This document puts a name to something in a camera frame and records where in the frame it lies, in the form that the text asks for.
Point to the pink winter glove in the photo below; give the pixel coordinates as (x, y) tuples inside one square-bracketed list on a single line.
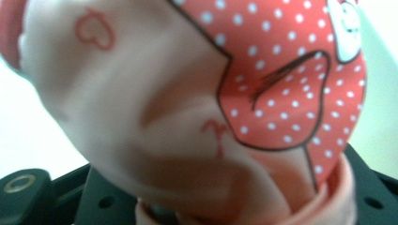
[(175, 103)]

